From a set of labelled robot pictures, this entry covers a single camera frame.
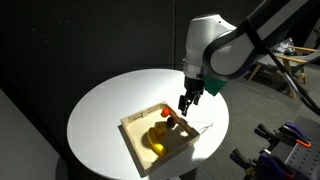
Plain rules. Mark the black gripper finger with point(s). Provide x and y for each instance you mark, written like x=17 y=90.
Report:
x=183 y=106
x=196 y=99

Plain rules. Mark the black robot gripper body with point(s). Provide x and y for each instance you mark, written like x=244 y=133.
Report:
x=194 y=88

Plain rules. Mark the yellow banana plush toy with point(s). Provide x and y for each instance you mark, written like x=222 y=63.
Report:
x=156 y=145

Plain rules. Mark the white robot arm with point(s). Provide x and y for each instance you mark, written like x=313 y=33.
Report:
x=217 y=51

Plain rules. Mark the dark red plush fruit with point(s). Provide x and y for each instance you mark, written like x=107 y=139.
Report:
x=171 y=122

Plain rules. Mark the yellow round plush fruit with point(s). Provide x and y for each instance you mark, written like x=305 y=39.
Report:
x=160 y=129

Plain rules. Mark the light wooden tray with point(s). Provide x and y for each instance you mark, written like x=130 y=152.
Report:
x=176 y=140

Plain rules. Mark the white round table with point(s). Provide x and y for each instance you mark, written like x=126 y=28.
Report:
x=107 y=129

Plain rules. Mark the purple clamp lower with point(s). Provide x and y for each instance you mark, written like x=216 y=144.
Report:
x=266 y=167

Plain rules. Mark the purple clamp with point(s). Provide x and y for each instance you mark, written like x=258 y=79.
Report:
x=288 y=133
x=266 y=167

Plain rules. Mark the wooden chair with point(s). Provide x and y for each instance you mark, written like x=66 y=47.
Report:
x=293 y=58

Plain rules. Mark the purple clamp upper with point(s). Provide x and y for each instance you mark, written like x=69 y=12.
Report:
x=288 y=133

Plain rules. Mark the perforated metal plate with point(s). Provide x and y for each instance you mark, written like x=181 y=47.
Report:
x=304 y=161

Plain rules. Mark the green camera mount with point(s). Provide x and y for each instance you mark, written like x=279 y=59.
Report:
x=213 y=86

